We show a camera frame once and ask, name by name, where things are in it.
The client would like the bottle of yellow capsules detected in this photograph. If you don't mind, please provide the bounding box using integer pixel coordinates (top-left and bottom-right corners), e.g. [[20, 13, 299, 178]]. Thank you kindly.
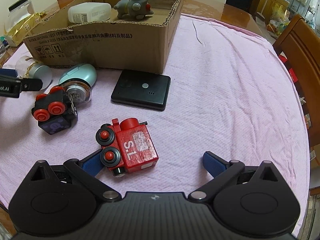
[[15, 56, 53, 89]]

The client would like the black toy train car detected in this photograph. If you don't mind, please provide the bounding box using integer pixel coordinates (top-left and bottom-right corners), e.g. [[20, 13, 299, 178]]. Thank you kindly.
[[31, 86, 78, 135]]

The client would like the red toy train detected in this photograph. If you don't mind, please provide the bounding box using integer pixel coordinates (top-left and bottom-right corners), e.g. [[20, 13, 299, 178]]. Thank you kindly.
[[95, 118, 159, 177]]

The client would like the teal round case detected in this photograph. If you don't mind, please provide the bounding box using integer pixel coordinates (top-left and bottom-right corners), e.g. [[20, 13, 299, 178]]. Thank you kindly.
[[59, 63, 97, 87]]

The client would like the white plastic box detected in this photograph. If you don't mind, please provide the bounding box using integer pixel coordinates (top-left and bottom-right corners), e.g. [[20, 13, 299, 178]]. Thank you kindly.
[[68, 2, 112, 23]]

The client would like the black device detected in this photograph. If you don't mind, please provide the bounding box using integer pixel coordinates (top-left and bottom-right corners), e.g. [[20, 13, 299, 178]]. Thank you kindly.
[[111, 69, 171, 111]]

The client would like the grey cat figurine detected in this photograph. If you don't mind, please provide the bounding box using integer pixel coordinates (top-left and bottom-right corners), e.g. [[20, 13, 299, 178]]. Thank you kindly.
[[113, 0, 154, 20]]

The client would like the gold tissue pack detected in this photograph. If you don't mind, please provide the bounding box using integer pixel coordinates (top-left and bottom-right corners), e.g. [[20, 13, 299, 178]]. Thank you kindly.
[[5, 11, 46, 47]]

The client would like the black lid clear jar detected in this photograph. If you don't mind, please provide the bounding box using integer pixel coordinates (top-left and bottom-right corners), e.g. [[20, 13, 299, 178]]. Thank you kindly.
[[4, 0, 34, 33]]

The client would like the pink cloth mat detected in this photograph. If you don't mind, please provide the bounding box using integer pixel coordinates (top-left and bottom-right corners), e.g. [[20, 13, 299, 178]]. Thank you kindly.
[[0, 12, 311, 205]]

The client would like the brown cardboard box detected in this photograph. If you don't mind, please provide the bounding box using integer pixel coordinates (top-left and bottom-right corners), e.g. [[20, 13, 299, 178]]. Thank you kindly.
[[23, 0, 184, 74]]

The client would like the wooden chair right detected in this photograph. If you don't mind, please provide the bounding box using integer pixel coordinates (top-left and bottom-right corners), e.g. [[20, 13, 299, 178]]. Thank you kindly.
[[272, 13, 320, 131]]

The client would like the wooden cabinet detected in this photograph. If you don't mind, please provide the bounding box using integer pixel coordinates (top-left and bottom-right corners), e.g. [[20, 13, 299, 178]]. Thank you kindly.
[[254, 0, 289, 23]]

